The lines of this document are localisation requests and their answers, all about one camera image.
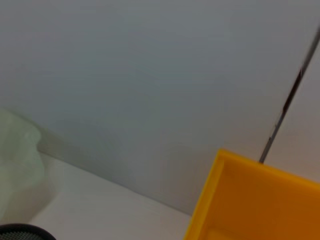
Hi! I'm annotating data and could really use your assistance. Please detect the green glass fruit plate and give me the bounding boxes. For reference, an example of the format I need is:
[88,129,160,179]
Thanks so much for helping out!
[0,108,46,226]

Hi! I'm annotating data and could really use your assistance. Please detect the yellow plastic bin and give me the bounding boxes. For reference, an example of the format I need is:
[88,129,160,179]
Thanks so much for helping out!
[183,147,320,240]

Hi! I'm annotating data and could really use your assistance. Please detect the black mesh pen holder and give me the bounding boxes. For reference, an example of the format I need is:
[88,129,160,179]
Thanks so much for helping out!
[0,222,58,240]

